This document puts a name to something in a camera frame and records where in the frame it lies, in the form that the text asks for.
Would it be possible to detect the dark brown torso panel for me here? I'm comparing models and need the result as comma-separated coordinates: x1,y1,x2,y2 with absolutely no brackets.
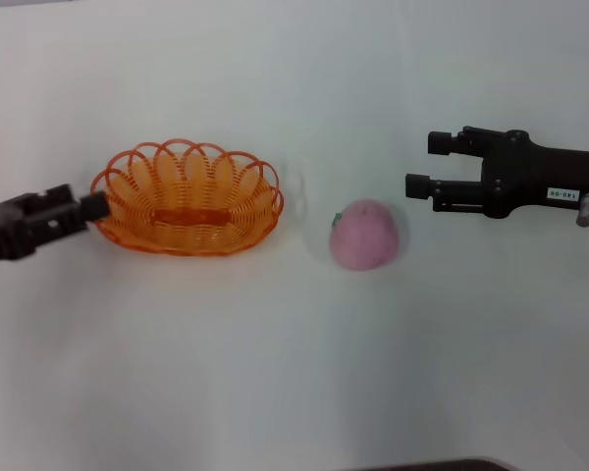
357,458,514,471

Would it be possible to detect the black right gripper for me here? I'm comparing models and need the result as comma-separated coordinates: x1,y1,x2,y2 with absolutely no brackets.
404,126,589,220

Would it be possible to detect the pink plush peach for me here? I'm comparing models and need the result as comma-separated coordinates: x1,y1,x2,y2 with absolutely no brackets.
328,197,401,272

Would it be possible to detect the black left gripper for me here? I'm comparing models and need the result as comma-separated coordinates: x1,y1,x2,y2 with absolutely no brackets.
0,184,112,264

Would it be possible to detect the orange plastic woven basket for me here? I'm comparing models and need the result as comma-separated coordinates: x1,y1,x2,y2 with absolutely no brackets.
88,138,285,257

